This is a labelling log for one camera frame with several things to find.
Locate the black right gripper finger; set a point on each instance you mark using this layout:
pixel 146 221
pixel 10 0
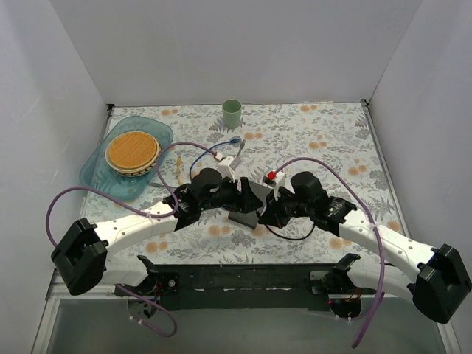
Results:
pixel 273 196
pixel 269 216

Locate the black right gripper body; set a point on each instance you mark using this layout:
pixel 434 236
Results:
pixel 275 206

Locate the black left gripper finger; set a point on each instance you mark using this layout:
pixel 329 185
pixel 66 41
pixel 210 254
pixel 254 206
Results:
pixel 244 211
pixel 247 196

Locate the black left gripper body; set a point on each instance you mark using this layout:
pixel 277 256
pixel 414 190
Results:
pixel 240 195

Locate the black network switch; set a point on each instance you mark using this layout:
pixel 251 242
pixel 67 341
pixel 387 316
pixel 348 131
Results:
pixel 251 220

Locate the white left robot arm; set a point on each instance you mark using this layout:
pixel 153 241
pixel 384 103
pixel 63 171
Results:
pixel 88 256

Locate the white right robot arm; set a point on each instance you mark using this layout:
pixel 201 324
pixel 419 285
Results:
pixel 435 280

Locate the floral table mat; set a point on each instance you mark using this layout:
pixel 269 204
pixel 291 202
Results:
pixel 331 140

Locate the green plastic cup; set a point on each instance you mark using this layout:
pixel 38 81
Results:
pixel 231 110

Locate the orange woven plate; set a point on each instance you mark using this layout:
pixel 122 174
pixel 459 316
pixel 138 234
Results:
pixel 133 153

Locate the teal plastic tray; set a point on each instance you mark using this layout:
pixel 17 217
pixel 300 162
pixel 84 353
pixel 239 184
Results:
pixel 97 174

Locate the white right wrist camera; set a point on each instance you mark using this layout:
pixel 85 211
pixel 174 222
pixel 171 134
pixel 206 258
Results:
pixel 275 180

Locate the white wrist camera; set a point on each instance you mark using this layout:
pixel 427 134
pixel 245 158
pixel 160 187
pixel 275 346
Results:
pixel 227 166
pixel 275 180

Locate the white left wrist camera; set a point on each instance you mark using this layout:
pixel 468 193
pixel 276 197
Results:
pixel 227 166

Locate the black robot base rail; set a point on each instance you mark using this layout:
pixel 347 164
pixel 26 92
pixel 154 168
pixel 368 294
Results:
pixel 236 287

